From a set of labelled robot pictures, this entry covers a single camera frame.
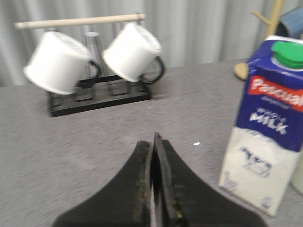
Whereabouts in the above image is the black metal mug rack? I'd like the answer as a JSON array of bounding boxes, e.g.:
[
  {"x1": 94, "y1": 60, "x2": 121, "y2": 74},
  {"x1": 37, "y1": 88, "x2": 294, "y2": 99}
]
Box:
[{"x1": 15, "y1": 13, "x2": 151, "y2": 117}]

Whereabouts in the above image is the Pascual whole milk carton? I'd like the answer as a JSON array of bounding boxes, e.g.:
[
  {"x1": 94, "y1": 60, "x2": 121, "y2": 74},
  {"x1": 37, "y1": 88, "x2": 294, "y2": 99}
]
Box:
[{"x1": 218, "y1": 35, "x2": 303, "y2": 216}]

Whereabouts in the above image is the white enamel mug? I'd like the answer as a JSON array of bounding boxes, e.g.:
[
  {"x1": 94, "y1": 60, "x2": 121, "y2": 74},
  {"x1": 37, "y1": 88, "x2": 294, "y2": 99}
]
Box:
[
  {"x1": 23, "y1": 31, "x2": 101, "y2": 95},
  {"x1": 102, "y1": 23, "x2": 165, "y2": 84}
]

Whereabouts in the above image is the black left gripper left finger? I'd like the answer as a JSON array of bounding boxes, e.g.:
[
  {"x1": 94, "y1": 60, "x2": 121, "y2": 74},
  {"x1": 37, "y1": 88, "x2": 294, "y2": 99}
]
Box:
[{"x1": 53, "y1": 141, "x2": 152, "y2": 227}]

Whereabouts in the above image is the right white enamel mug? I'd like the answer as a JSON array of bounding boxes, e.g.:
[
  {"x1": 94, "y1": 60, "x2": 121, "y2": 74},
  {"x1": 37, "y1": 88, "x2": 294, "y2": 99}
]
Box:
[{"x1": 102, "y1": 23, "x2": 165, "y2": 84}]

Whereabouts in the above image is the wooden mug tree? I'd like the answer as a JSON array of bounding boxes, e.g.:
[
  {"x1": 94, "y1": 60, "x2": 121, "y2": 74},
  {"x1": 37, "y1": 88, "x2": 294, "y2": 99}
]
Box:
[{"x1": 233, "y1": 0, "x2": 285, "y2": 80}]

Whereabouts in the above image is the blue ceramic mug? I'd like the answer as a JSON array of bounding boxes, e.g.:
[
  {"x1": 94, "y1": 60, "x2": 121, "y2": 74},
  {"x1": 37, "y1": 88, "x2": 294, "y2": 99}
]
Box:
[{"x1": 275, "y1": 7, "x2": 303, "y2": 39}]

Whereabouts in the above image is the left white enamel mug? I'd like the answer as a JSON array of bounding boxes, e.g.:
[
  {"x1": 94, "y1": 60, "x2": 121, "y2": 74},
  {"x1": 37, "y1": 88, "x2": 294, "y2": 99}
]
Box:
[{"x1": 23, "y1": 31, "x2": 101, "y2": 95}]

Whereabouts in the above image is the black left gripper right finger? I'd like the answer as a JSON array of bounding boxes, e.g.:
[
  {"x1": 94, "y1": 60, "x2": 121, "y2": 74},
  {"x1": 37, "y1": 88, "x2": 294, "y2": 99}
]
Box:
[{"x1": 153, "y1": 133, "x2": 266, "y2": 227}]

